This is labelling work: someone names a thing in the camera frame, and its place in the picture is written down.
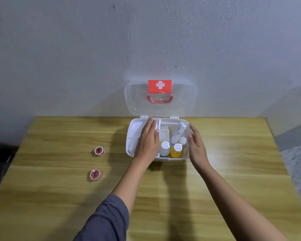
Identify person's left hand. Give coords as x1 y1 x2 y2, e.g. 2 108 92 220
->
134 117 161 163

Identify person's right hand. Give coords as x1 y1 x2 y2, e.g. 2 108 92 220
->
187 123 212 171

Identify white tray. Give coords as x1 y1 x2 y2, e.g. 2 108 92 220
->
127 119 161 157

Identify white first aid box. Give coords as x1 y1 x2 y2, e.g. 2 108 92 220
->
124 80 197 163

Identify person's left forearm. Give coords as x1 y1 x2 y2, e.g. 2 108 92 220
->
111 155 155 215

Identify person's right forearm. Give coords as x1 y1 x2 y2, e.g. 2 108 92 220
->
194 162 289 241

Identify white gauze packet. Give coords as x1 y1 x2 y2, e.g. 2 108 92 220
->
159 126 170 143

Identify white wrapped bandage roll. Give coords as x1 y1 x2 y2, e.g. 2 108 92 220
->
170 122 187 146

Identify yellow bottle with white cap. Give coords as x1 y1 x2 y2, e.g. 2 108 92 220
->
170 143 184 159

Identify red latch with white cross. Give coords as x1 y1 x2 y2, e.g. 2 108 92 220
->
148 80 172 94

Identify grey blue sleeve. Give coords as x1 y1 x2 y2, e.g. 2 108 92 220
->
73 194 130 241

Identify red box handle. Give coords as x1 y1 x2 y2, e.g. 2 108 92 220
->
147 95 174 104

